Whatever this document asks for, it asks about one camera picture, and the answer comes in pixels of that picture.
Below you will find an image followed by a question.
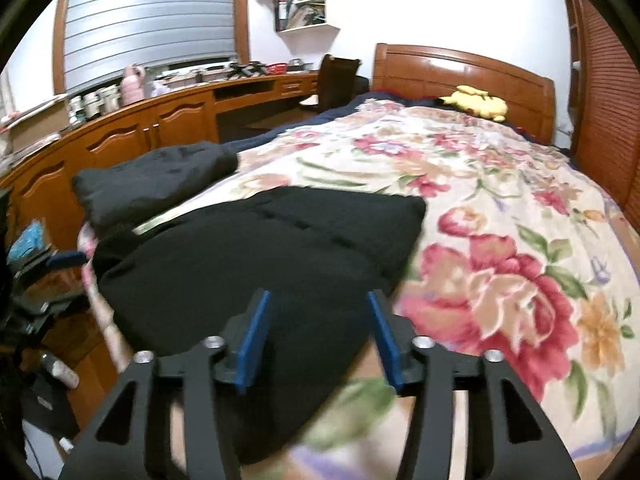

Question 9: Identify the grey window blind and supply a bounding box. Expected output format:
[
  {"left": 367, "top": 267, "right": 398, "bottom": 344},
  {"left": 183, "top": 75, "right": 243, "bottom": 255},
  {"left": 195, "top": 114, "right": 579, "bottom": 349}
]
[{"left": 62, "top": 0, "right": 236, "bottom": 96}]

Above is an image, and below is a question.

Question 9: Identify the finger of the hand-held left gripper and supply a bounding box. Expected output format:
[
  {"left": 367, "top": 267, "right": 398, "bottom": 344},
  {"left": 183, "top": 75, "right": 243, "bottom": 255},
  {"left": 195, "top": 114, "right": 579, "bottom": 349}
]
[{"left": 47, "top": 251, "right": 90, "bottom": 271}]

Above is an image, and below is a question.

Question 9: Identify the folded black garment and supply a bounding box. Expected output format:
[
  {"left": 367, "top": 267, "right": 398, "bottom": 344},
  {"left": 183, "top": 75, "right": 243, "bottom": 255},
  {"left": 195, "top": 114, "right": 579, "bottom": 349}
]
[{"left": 71, "top": 141, "right": 240, "bottom": 233}]

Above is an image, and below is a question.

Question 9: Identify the wooden cabinet desk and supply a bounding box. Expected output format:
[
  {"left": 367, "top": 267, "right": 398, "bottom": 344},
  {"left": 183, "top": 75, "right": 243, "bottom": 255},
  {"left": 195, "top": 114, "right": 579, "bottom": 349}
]
[{"left": 0, "top": 71, "right": 321, "bottom": 251}]

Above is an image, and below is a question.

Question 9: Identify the cardboard box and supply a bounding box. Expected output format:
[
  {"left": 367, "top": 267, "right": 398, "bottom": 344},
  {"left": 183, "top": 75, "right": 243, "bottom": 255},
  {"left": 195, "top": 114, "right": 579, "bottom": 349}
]
[{"left": 10, "top": 95, "right": 71, "bottom": 153}]

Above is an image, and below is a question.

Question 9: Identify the brown louvered wardrobe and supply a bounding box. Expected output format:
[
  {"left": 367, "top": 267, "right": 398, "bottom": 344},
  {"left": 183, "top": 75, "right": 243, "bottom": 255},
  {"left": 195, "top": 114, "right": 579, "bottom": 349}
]
[{"left": 562, "top": 0, "right": 640, "bottom": 221}]

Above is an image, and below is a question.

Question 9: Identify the dark wooden chair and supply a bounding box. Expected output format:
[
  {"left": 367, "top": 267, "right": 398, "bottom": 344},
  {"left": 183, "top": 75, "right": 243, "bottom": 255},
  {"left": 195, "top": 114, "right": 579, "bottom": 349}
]
[{"left": 299, "top": 53, "right": 372, "bottom": 112}]

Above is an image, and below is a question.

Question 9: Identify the wooden window frame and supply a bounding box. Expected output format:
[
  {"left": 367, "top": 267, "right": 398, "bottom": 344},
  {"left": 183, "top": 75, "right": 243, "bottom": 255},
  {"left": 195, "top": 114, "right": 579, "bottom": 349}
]
[{"left": 52, "top": 0, "right": 251, "bottom": 96}]

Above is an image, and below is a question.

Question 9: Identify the cluster of white jars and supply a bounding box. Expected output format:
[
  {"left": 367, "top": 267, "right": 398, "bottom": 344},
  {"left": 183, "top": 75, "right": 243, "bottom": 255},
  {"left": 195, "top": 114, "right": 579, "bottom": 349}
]
[{"left": 67, "top": 85, "right": 123, "bottom": 123}]

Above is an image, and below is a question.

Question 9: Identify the black long-sleeved garment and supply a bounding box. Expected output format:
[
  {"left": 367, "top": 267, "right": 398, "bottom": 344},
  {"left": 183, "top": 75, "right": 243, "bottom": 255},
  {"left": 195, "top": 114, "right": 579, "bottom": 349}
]
[{"left": 92, "top": 186, "right": 427, "bottom": 466}]

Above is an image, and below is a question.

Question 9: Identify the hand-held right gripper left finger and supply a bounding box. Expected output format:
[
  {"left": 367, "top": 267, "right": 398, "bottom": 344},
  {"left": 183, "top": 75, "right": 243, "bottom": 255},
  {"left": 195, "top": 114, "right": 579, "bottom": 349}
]
[{"left": 59, "top": 287, "right": 275, "bottom": 480}]

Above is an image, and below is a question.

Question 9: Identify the yellow plush toy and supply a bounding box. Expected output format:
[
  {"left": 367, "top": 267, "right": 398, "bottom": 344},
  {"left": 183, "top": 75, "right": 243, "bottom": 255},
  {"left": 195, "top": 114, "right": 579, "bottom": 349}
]
[{"left": 434, "top": 85, "right": 508, "bottom": 122}]

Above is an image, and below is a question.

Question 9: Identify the wooden bed headboard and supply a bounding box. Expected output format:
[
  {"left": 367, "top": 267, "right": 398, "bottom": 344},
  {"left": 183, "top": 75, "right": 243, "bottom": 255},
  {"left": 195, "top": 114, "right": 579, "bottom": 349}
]
[{"left": 371, "top": 42, "right": 557, "bottom": 146}]

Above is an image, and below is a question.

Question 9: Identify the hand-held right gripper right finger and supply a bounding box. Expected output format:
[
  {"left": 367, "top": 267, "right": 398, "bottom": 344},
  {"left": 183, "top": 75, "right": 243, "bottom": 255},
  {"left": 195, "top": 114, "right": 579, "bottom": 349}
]
[{"left": 366, "top": 288, "right": 582, "bottom": 480}]

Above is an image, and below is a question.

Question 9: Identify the floral blanket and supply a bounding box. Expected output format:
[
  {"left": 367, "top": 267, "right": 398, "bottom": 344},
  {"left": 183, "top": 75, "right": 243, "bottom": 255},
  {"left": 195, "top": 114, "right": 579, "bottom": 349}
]
[{"left": 77, "top": 97, "right": 640, "bottom": 480}]

